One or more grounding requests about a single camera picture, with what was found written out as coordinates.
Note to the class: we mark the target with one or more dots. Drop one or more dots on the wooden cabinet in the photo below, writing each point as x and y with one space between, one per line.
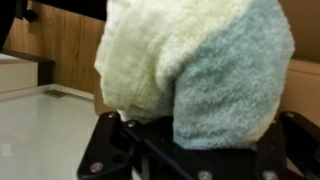
73 53

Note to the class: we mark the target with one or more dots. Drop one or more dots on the rectangular floor grate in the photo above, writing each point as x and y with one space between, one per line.
55 93

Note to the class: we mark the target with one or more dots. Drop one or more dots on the white and blue towel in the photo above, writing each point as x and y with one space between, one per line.
200 73

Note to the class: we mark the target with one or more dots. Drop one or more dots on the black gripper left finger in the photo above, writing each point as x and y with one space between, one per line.
120 150

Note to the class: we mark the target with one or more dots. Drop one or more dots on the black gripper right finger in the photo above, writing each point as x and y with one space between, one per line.
290 150

